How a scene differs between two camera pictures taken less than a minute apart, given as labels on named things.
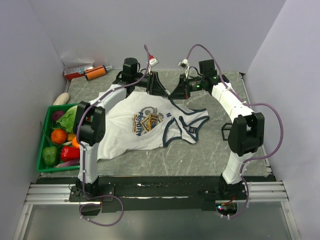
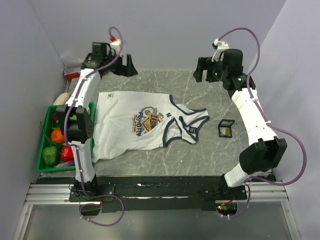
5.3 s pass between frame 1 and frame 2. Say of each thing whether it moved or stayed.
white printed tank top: stayed
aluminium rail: stayed
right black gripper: moved
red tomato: stayed
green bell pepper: stayed
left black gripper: moved
